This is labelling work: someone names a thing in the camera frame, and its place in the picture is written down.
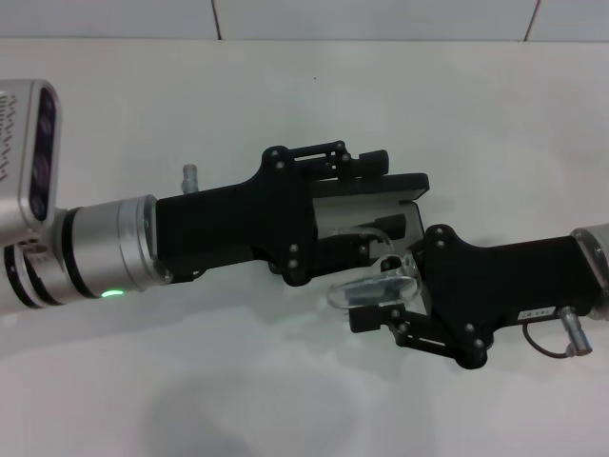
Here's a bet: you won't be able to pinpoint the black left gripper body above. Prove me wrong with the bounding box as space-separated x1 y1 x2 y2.
155 145 320 288

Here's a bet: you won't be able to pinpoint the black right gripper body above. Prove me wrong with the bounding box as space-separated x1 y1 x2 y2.
411 225 599 370

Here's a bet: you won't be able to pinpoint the clear white glasses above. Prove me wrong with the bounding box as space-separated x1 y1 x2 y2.
325 226 422 313

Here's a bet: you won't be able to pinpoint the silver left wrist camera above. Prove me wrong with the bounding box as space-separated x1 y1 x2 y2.
0 78 66 247

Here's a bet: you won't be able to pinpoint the left gripper connector plug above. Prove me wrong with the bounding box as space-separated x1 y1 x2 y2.
179 163 200 195

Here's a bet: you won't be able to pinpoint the black glasses case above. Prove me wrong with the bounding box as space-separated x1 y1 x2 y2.
285 170 431 273

